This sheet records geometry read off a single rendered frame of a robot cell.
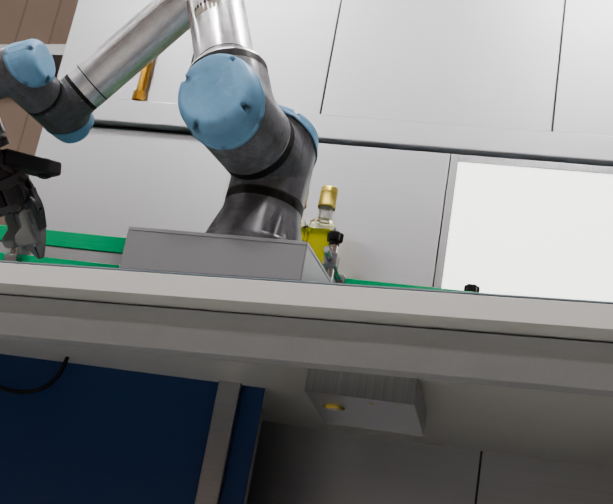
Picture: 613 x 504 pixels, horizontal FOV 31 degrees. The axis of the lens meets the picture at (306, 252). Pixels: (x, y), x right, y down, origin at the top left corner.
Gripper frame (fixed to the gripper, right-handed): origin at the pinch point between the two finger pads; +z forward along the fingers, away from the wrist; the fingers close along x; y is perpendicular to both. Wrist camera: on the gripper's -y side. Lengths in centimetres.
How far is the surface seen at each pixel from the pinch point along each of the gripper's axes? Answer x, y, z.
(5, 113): -301, -229, -8
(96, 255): -7.1, -16.1, 7.3
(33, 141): -282, -224, 8
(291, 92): -1, -79, -5
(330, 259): 33.7, -31.3, 18.9
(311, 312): 62, 9, 12
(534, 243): 49, -75, 36
